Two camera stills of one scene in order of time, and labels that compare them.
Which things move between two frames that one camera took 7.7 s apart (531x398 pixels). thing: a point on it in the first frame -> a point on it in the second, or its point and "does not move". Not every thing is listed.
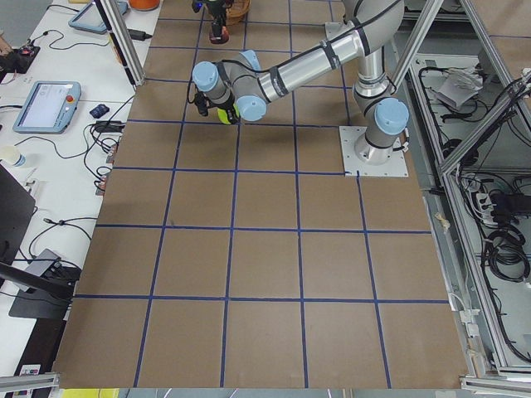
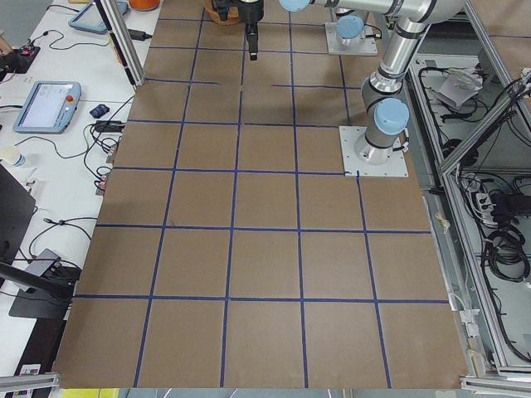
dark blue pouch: [99, 111] does not move
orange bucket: [143, 5] does not move
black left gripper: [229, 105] -> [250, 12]
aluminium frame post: [123, 41] does not move
